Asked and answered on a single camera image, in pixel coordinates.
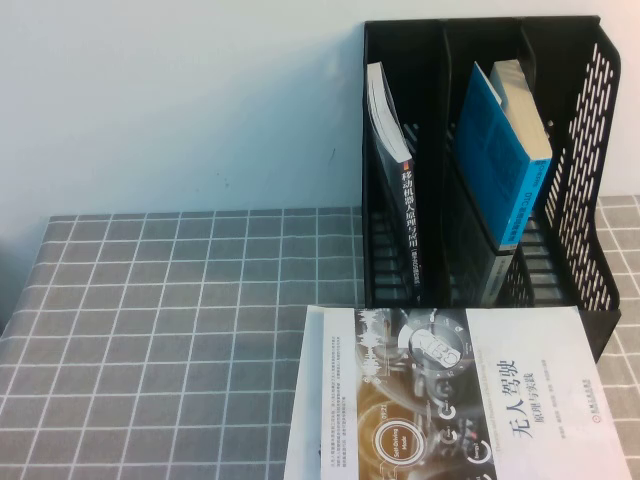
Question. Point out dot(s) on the blue cover book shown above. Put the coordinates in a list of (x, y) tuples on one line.
[(487, 150)]

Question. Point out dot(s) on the grey checked tablecloth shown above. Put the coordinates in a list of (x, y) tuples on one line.
[(150, 325)]

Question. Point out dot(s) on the black mesh book stand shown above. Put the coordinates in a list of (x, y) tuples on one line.
[(590, 280)]

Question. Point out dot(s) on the black spine robotics book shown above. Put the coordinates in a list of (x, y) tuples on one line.
[(410, 220)]

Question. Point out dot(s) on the white self-driving book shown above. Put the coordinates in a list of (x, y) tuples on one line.
[(525, 350)]

